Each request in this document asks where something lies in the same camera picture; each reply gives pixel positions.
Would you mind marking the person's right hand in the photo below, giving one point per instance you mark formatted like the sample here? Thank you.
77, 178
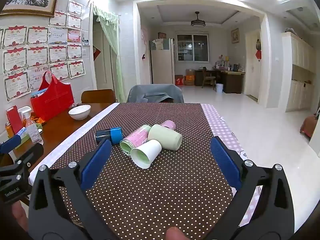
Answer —
174, 233

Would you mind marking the white refrigerator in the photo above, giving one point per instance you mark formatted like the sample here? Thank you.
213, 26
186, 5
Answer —
162, 61

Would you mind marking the blue and black can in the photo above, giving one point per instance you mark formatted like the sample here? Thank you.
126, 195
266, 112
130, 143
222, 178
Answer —
114, 135

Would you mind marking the white wall cabinet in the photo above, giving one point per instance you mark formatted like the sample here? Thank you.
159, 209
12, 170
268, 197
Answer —
299, 72

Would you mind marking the orange cardboard box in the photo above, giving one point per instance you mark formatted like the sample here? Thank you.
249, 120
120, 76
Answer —
189, 78

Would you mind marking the red cardboard box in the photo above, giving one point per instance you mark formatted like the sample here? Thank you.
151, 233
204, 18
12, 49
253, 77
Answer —
179, 80

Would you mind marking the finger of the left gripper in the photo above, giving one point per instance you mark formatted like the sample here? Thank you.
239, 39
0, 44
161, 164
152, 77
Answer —
10, 144
29, 158

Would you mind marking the small framed wall picture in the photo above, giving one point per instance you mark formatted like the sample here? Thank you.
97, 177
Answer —
235, 36

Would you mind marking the small pink cup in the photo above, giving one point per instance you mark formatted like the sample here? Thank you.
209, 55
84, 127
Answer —
169, 124

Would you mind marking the grey covered chair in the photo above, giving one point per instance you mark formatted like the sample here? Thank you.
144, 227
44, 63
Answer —
155, 93

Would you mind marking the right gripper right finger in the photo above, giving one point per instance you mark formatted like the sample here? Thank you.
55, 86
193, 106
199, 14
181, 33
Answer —
262, 206

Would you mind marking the brown wooden chair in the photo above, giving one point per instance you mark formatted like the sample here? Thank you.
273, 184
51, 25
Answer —
98, 96

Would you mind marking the pale green paper cup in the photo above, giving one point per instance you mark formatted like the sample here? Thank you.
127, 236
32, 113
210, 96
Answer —
168, 138

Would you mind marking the wooden desk chair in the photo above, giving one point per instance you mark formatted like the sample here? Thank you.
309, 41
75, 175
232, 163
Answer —
208, 78

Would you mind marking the pink checkered tablecloth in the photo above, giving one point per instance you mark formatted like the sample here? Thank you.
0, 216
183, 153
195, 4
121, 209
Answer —
220, 128

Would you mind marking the dark wooden desk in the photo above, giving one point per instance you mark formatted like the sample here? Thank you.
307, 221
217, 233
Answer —
233, 82

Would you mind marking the red envelope packet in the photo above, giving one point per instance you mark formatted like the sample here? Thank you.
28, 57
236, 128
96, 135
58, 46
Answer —
14, 124

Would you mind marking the white ceramic bowl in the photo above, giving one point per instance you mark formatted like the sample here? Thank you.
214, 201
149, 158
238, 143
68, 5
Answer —
80, 112

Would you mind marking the window with white frame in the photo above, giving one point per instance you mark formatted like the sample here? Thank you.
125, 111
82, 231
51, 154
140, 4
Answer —
192, 48

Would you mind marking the clear spray bottle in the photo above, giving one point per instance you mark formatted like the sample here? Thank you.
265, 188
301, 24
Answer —
30, 125

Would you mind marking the ceiling fan lamp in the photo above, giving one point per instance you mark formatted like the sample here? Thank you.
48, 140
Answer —
198, 22

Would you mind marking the green door curtain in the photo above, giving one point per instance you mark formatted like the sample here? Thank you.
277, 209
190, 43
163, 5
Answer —
110, 25

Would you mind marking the white trash bin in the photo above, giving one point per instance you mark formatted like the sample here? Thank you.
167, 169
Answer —
219, 88

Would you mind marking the brown polka dot tablecloth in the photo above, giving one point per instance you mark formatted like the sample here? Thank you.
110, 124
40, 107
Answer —
183, 188

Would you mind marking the red felt bag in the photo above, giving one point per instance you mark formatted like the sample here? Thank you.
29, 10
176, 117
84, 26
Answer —
56, 98

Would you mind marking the person's left hand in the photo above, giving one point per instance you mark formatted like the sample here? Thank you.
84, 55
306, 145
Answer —
19, 213

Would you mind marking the pink and green cup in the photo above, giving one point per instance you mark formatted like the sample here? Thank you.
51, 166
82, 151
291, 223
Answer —
135, 139

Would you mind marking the white paper cup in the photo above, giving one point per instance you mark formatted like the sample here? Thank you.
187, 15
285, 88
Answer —
144, 155

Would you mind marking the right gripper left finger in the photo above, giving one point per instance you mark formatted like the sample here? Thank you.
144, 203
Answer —
48, 214

